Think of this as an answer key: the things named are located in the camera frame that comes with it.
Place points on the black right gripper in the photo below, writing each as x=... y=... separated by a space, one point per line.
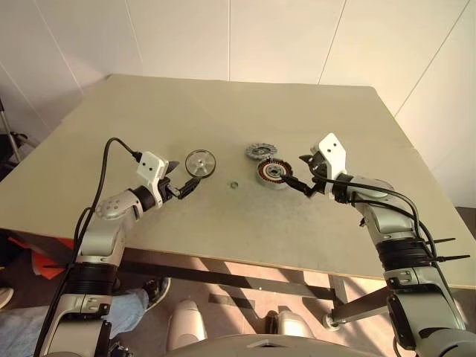
x=318 y=165

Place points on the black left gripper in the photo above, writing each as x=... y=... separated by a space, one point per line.
x=172 y=189

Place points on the silver rotor cap black rim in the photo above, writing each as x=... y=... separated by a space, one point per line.
x=199 y=163

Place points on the motor stator copper windings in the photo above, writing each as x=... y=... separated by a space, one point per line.
x=273 y=173

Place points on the grey toothed gear ring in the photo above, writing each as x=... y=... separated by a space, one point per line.
x=261 y=151

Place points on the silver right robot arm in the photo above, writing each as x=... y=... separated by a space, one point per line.
x=394 y=223

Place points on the dark sneaker white sole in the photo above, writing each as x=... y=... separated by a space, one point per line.
x=158 y=290

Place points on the grey table leg with caster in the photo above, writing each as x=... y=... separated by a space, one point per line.
x=340 y=297

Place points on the white robot left leg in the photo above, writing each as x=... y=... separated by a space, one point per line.
x=186 y=323

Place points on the white robot leg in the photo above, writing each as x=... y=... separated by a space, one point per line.
x=294 y=327
x=186 y=323

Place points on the white robot right leg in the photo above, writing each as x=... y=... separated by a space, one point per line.
x=294 y=327

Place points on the orange object under table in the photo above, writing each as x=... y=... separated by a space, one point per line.
x=48 y=260

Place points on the black folding cart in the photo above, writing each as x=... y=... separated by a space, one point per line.
x=11 y=145

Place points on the grey robot torso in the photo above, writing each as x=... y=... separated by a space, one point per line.
x=260 y=346

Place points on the white shoe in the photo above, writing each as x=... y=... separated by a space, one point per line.
x=4 y=297

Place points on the person's leg in jeans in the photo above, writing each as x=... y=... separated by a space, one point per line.
x=22 y=327

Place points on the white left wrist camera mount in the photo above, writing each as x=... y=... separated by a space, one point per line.
x=150 y=167

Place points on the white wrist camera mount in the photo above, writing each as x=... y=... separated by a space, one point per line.
x=150 y=167
x=332 y=152

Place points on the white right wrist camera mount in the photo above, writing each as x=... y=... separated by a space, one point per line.
x=332 y=152

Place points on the dark metal table frame bar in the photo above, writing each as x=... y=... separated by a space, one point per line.
x=223 y=277

